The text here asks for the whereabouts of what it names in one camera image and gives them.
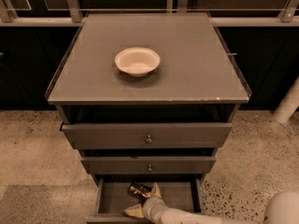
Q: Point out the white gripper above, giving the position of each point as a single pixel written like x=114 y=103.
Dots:
x=154 y=204

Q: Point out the orange soda can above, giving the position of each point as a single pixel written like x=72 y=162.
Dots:
x=139 y=191

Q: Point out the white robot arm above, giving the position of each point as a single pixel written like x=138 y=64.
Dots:
x=282 y=208

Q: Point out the grey bottom drawer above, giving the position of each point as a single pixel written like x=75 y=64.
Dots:
x=113 y=198

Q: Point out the grey drawer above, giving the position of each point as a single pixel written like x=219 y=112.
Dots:
x=113 y=198
x=138 y=166
x=133 y=135

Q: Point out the grey middle drawer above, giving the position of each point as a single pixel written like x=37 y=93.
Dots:
x=138 y=166

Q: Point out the brass top drawer knob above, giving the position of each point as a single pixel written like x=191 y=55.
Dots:
x=149 y=139

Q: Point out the grey top drawer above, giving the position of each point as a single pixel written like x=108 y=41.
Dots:
x=133 y=135

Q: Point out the grey drawer cabinet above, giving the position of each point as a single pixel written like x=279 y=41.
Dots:
x=196 y=81

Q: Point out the metal railing frame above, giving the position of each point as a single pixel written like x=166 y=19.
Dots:
x=284 y=10

